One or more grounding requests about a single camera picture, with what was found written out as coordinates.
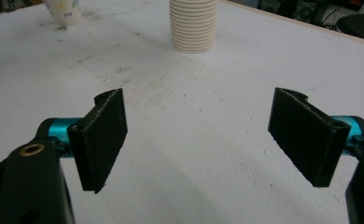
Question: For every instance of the black round stool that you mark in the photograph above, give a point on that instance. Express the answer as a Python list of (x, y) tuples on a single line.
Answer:
[(360, 27)]

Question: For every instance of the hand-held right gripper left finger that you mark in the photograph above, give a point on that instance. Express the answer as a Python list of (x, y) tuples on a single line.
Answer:
[(99, 140)]

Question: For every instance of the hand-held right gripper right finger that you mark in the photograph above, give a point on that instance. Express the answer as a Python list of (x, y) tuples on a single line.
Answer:
[(304, 137)]

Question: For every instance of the black computer tower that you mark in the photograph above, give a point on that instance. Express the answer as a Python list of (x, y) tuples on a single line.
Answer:
[(306, 11)]

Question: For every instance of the stack of white paper cups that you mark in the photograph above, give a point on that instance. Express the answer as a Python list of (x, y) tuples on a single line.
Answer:
[(193, 28)]

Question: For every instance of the white table mat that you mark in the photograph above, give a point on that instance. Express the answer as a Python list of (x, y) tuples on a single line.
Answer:
[(195, 124)]

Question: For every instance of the printed paper cup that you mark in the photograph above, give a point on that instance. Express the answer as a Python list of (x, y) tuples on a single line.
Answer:
[(63, 14)]

